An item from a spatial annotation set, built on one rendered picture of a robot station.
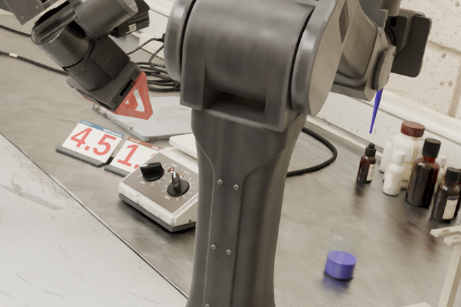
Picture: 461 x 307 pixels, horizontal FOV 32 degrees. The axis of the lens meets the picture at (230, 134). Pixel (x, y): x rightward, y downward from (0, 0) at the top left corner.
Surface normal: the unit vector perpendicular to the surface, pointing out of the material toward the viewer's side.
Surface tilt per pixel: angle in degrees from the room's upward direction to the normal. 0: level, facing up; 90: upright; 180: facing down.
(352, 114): 90
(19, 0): 90
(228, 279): 101
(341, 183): 0
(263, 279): 90
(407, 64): 90
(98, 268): 0
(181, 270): 0
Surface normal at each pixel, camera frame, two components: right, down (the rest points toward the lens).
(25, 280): 0.15, -0.94
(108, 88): -0.48, -0.50
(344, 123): -0.79, 0.07
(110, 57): 0.68, 0.32
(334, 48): 0.91, 0.25
